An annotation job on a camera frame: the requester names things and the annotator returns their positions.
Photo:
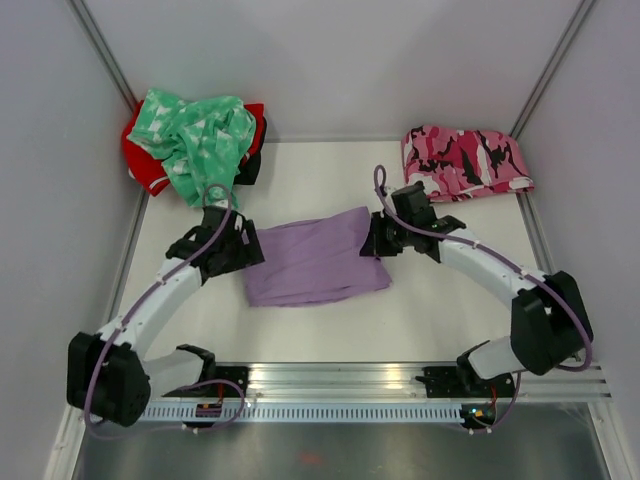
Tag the purple trousers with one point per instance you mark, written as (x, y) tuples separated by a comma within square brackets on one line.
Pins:
[(315, 262)]

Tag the green tie-dye garment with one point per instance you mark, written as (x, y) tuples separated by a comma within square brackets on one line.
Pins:
[(199, 144)]

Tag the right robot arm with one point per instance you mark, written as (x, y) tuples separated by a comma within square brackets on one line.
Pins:
[(548, 320)]

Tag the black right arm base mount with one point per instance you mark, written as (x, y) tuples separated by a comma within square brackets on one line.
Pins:
[(445, 382)]

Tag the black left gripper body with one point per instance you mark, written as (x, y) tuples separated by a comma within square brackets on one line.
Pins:
[(238, 255)]

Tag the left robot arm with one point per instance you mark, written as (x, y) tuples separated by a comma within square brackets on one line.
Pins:
[(108, 375)]

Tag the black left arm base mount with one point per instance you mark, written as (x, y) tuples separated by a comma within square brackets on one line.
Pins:
[(223, 383)]

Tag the aluminium frame post left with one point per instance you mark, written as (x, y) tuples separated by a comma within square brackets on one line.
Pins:
[(101, 47)]

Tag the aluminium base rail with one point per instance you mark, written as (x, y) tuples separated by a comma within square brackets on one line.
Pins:
[(395, 382)]

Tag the white slotted cable duct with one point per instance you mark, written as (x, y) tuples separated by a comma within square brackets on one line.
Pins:
[(190, 412)]

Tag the red garment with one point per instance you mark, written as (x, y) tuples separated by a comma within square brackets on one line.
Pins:
[(148, 171)]

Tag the black garment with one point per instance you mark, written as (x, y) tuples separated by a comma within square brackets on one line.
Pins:
[(249, 167)]

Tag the aluminium frame post right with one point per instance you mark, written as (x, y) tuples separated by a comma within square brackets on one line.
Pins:
[(560, 51)]

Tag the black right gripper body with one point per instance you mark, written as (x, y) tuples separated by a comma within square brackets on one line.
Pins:
[(390, 237)]

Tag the pink camouflage trousers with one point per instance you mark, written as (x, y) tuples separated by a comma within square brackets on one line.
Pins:
[(456, 165)]

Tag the aluminium frame post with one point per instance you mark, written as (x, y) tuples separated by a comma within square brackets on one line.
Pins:
[(560, 51), (101, 47)]

